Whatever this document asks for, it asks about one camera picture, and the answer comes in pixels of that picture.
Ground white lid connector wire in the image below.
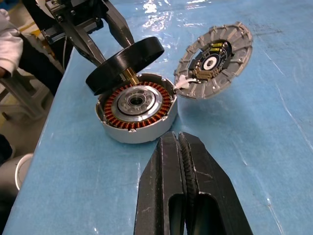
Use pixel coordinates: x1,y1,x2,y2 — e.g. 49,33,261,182
173,75,191,91

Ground grey rounded cylinder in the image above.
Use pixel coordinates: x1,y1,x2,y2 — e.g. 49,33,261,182
0,152,34,194

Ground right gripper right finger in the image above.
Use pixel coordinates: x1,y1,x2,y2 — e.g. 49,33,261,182
178,132,254,235

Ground person in white top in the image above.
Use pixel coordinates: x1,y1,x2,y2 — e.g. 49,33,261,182
0,8,66,97

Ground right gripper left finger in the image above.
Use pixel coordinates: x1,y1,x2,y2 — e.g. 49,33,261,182
134,131,194,235

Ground black spoked rotor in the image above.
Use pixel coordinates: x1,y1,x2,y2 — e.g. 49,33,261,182
85,36,165,97

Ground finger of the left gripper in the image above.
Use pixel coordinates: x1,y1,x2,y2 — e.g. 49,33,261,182
102,0,136,47
56,14,106,69

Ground grey motor housing copper windings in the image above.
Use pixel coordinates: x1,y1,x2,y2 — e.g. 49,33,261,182
95,72,178,144

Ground grey metal frame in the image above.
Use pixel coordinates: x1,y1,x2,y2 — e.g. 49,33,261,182
0,70,55,121

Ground grey finned motor lid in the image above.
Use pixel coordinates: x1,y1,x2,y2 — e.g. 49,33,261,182
173,21,254,100

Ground blue plastic table cover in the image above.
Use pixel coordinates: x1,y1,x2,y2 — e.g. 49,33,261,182
3,0,313,235

